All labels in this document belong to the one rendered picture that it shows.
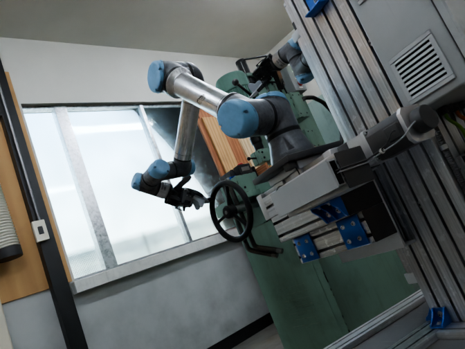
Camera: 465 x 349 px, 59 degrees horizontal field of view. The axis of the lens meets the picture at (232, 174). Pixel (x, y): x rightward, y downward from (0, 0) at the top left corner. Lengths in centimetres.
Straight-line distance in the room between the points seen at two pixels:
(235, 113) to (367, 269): 114
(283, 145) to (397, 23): 46
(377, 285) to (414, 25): 131
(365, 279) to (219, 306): 161
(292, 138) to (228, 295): 231
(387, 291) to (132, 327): 167
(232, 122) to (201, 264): 224
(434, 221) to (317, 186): 36
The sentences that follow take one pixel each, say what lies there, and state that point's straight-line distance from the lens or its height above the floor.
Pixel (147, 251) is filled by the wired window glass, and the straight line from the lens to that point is 321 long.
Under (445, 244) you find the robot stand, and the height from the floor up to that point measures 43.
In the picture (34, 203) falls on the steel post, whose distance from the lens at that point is 284.
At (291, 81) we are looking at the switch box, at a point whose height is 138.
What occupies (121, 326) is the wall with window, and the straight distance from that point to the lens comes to 295.
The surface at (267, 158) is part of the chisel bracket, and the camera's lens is 211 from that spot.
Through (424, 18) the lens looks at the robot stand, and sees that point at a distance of 109.
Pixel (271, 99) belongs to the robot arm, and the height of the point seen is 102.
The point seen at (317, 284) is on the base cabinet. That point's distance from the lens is 188.
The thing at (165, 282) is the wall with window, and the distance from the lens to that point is 314.
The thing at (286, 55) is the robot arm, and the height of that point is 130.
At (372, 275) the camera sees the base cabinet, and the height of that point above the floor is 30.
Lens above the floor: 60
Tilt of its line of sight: 11 degrees up
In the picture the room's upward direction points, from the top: 22 degrees counter-clockwise
